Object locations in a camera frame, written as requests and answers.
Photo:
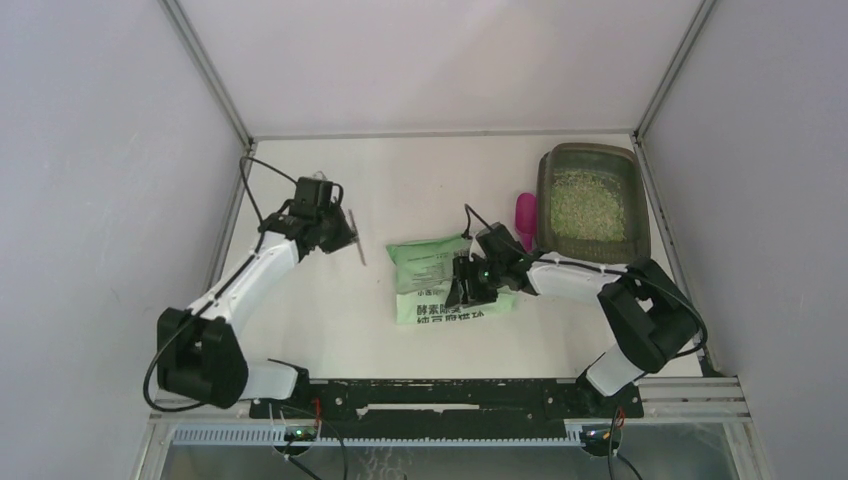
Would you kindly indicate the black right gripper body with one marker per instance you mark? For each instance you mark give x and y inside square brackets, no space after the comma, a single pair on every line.
[486,272]

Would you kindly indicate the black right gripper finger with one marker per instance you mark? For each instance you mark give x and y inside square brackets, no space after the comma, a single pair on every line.
[484,298]
[458,295]

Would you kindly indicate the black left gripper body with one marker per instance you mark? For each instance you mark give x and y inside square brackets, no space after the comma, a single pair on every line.
[334,213]

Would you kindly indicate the green cat litter bag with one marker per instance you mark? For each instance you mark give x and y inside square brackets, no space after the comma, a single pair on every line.
[423,277]

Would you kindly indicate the magenta plastic scoop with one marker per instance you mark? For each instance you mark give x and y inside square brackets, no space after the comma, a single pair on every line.
[525,219]

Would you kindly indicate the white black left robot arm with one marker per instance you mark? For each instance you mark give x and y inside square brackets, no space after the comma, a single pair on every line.
[199,355]

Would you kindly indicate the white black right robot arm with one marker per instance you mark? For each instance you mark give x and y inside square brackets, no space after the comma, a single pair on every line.
[651,320]

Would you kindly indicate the green litter in box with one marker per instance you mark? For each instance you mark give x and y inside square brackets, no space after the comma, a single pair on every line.
[587,205]

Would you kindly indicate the dark grey litter box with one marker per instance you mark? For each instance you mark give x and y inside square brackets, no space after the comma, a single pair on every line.
[619,163]

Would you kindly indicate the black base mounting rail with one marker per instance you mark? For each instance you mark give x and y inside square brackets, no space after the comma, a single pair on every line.
[446,406]

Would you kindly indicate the white slotted cable duct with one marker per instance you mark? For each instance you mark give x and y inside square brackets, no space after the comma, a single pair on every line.
[564,434]

